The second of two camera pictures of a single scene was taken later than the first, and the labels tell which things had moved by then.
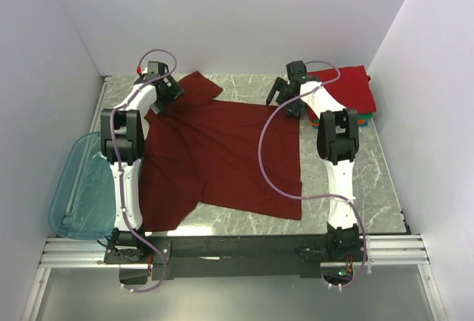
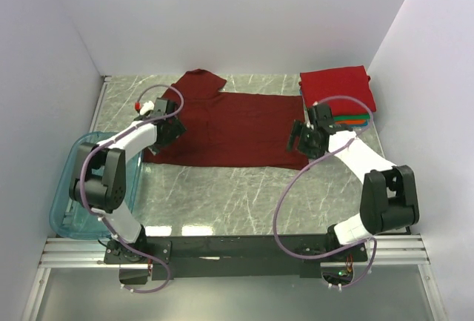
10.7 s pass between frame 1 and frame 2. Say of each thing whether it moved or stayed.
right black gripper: moved
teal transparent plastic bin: stayed
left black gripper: moved
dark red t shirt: moved
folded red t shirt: stayed
